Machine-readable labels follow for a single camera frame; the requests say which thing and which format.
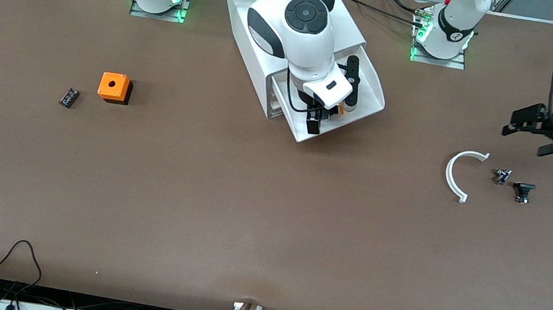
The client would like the white half ring bracket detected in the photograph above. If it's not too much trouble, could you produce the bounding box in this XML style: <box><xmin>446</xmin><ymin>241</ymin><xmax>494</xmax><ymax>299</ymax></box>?
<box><xmin>442</xmin><ymin>147</ymin><xmax>491</xmax><ymax>207</ymax></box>

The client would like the orange button enclosure box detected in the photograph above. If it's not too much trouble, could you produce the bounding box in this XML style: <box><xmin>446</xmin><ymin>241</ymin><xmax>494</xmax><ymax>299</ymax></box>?
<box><xmin>96</xmin><ymin>71</ymin><xmax>135</xmax><ymax>106</ymax></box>

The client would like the black cable on table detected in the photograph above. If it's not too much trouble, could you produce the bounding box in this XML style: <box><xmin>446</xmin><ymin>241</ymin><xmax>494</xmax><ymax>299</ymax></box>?
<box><xmin>334</xmin><ymin>0</ymin><xmax>436</xmax><ymax>29</ymax></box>

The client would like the black looped cable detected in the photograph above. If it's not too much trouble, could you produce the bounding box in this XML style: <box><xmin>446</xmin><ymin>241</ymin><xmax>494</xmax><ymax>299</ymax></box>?
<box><xmin>0</xmin><ymin>237</ymin><xmax>47</xmax><ymax>306</ymax></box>

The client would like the small metal fitting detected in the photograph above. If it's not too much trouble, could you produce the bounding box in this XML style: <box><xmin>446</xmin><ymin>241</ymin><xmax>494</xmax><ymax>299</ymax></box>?
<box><xmin>490</xmin><ymin>167</ymin><xmax>513</xmax><ymax>187</ymax></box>

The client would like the white plastic drawer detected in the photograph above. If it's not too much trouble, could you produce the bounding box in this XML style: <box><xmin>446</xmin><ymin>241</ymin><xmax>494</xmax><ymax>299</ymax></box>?
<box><xmin>262</xmin><ymin>31</ymin><xmax>394</xmax><ymax>154</ymax></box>

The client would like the black switch component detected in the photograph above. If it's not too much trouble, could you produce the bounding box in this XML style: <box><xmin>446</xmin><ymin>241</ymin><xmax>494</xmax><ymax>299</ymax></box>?
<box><xmin>511</xmin><ymin>181</ymin><xmax>537</xmax><ymax>206</ymax></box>

